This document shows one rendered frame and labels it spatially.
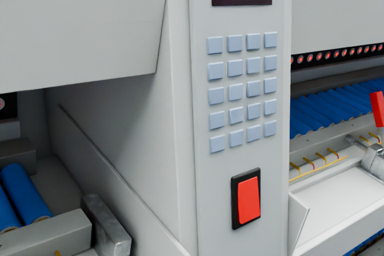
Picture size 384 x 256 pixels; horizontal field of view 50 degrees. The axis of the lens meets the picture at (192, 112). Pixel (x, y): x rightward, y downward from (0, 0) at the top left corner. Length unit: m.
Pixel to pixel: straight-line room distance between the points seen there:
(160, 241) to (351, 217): 0.19
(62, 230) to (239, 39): 0.16
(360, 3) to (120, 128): 0.20
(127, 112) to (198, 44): 0.07
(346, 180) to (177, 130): 0.25
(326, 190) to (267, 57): 0.19
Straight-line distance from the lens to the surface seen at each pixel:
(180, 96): 0.21
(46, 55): 0.19
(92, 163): 0.31
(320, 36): 0.31
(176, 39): 0.21
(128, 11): 0.20
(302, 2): 0.28
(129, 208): 0.27
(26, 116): 0.39
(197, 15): 0.21
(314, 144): 0.43
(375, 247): 0.63
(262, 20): 0.24
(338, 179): 0.43
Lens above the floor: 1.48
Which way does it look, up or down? 13 degrees down
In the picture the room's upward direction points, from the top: 2 degrees counter-clockwise
